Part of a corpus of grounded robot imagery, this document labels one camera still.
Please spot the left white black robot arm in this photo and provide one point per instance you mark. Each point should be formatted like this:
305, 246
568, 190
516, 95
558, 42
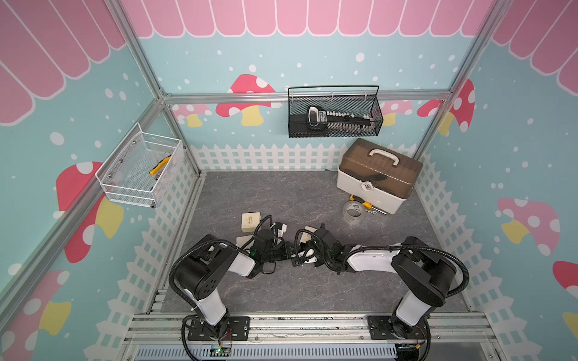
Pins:
196, 274

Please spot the clear tape roll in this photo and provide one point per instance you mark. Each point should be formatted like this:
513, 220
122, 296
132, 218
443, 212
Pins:
354, 213

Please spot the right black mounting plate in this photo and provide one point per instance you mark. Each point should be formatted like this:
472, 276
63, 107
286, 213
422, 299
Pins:
384, 327

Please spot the cream tan-drawer jewelry box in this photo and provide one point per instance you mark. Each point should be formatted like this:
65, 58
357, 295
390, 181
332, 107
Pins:
244, 240

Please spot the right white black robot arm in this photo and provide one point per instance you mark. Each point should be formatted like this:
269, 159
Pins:
430, 274

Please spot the small green circuit board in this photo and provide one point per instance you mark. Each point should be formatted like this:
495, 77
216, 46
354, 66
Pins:
220, 351

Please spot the brown lid white toolbox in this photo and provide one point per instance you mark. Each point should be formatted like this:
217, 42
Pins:
377, 175

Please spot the black wire wall basket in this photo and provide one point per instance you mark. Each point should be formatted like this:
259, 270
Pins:
355, 99

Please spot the white wire wall basket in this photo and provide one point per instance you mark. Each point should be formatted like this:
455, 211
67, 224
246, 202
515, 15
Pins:
124, 176

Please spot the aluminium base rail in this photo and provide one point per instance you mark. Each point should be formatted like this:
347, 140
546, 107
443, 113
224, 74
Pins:
454, 336

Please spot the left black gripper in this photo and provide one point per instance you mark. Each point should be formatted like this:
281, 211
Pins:
287, 253

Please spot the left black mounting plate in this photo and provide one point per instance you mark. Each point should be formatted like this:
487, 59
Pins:
237, 328

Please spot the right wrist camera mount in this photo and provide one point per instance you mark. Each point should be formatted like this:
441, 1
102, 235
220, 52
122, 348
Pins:
325, 236

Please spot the yellow black utility knife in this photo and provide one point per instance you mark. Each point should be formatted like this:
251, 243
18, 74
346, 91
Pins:
159, 167

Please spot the black socket bit set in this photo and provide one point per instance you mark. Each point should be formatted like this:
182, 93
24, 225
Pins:
319, 119

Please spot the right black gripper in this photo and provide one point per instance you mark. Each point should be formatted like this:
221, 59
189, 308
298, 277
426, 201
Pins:
317, 263

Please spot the black mounting plate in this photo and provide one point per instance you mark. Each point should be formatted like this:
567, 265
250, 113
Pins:
384, 327
237, 328

